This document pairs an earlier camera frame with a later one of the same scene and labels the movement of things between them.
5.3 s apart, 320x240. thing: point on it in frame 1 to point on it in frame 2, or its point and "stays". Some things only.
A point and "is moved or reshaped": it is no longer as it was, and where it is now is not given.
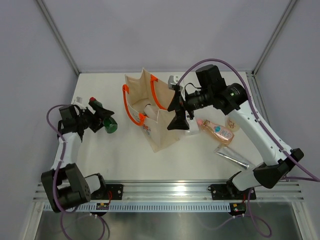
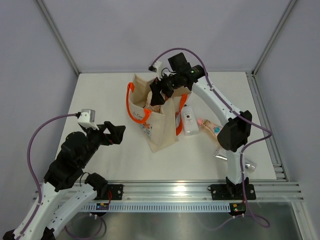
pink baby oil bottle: (217, 131) stays
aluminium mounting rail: (185, 192) stays
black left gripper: (100, 114) to (116, 133)
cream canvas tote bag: (147, 100) stays
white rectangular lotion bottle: (193, 123) stays
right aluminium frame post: (273, 36) stays
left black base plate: (113, 192) stays
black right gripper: (179, 122) to (155, 87)
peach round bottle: (232, 123) is moved or reshaped
